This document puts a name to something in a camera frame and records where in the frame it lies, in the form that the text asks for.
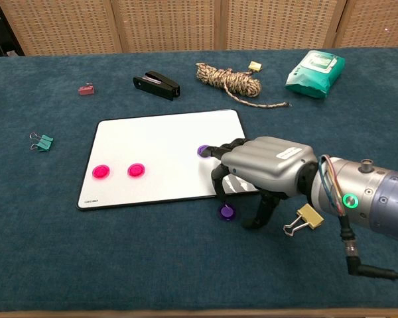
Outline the green wet wipes pack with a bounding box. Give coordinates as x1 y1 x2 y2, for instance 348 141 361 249
284 49 346 99

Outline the dark teal table cloth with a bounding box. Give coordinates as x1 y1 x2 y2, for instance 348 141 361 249
0 46 398 314

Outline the teal binder clip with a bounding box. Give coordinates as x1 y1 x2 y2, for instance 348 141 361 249
29 132 54 153

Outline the beige braided rope bundle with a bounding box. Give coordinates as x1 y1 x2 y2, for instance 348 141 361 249
195 62 293 109

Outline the wicker folding screen panel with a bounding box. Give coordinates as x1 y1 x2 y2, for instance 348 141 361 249
220 0 348 51
0 0 123 56
111 0 222 54
333 0 398 49

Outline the pink binder clip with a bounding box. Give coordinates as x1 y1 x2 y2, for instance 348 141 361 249
78 82 96 97

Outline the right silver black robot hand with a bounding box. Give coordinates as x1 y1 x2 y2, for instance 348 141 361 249
204 136 319 230

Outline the white magnetic board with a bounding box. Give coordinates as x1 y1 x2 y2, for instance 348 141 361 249
75 109 261 211

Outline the large gold binder clip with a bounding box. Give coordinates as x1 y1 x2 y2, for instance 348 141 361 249
283 203 325 238

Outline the pink round magnet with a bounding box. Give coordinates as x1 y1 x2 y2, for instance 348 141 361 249
92 164 112 181
127 162 146 179

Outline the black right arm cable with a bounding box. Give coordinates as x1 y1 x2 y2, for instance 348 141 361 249
338 211 398 283

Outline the black stapler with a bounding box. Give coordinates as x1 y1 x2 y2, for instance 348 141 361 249
133 70 181 101

